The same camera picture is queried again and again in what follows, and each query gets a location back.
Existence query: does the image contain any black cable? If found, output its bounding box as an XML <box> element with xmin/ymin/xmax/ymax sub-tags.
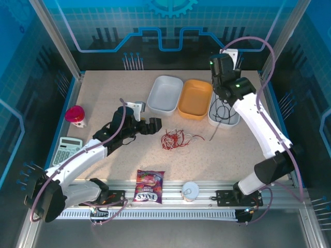
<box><xmin>208</xmin><ymin>94</ymin><xmax>235</xmax><ymax>142</ymax></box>

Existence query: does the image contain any white plastic tray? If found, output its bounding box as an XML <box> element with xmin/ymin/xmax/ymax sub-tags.
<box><xmin>207</xmin><ymin>87</ymin><xmax>241</xmax><ymax>127</ymax></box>
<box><xmin>146</xmin><ymin>74</ymin><xmax>184</xmax><ymax>117</ymax></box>

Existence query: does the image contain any orange plastic tray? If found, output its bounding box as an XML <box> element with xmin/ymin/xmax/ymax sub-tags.
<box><xmin>177</xmin><ymin>79</ymin><xmax>213</xmax><ymax>121</ymax></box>

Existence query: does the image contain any purple candy bag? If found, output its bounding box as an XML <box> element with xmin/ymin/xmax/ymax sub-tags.
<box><xmin>132</xmin><ymin>169</ymin><xmax>166</xmax><ymax>205</ymax></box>

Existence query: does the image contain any pink lidded cup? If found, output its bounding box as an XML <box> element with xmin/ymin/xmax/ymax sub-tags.
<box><xmin>64</xmin><ymin>105</ymin><xmax>87</xmax><ymax>129</ymax></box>

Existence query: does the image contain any pale green calculator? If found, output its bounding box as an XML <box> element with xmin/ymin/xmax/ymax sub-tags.
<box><xmin>53</xmin><ymin>136</ymin><xmax>83</xmax><ymax>167</ymax></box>

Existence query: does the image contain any tin can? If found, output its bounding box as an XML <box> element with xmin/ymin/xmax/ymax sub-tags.
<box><xmin>180</xmin><ymin>181</ymin><xmax>200</xmax><ymax>204</ymax></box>

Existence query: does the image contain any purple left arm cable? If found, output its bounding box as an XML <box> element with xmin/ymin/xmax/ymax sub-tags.
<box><xmin>30</xmin><ymin>97</ymin><xmax>129</xmax><ymax>227</ymax></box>

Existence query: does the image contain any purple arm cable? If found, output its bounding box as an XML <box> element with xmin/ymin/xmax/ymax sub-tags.
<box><xmin>219</xmin><ymin>36</ymin><xmax>305</xmax><ymax>226</ymax></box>
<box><xmin>30</xmin><ymin>97</ymin><xmax>129</xmax><ymax>227</ymax></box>

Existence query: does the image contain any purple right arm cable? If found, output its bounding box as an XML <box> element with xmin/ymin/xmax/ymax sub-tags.
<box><xmin>219</xmin><ymin>36</ymin><xmax>305</xmax><ymax>226</ymax></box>

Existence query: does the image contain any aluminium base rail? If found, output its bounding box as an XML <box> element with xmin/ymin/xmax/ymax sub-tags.
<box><xmin>33</xmin><ymin>179</ymin><xmax>308</xmax><ymax>210</ymax></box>

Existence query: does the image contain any aluminium frame post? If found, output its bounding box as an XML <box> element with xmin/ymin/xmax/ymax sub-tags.
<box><xmin>260</xmin><ymin>0</ymin><xmax>311</xmax><ymax>81</ymax></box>
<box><xmin>28</xmin><ymin>0</ymin><xmax>85</xmax><ymax>80</ymax></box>

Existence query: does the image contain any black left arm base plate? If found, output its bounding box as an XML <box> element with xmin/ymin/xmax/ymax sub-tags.
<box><xmin>79</xmin><ymin>190</ymin><xmax>127</xmax><ymax>207</ymax></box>

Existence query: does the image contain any white slotted cable duct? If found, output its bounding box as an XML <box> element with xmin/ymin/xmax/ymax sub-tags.
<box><xmin>55</xmin><ymin>208</ymin><xmax>237</xmax><ymax>221</ymax></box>

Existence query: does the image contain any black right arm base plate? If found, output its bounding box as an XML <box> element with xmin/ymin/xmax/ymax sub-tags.
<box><xmin>216</xmin><ymin>190</ymin><xmax>264</xmax><ymax>207</ymax></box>

